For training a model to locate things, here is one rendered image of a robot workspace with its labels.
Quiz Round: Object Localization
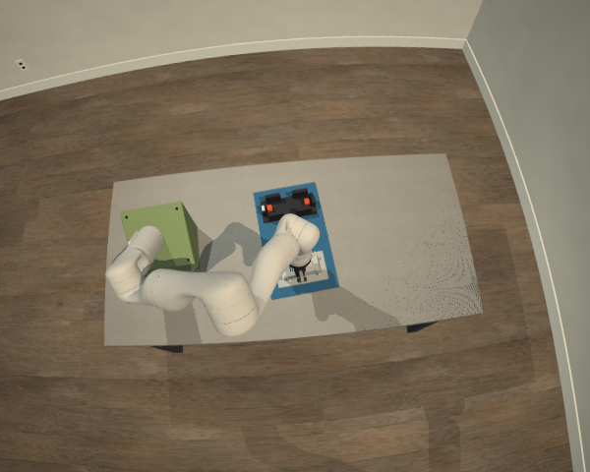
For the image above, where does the blue flat mat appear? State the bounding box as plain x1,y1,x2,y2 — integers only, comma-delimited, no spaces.
254,182,338,296

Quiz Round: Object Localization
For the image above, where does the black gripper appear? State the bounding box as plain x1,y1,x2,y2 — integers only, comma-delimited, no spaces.
290,262,310,282

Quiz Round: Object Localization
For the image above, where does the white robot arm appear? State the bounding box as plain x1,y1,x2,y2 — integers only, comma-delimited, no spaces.
105,213,320,337

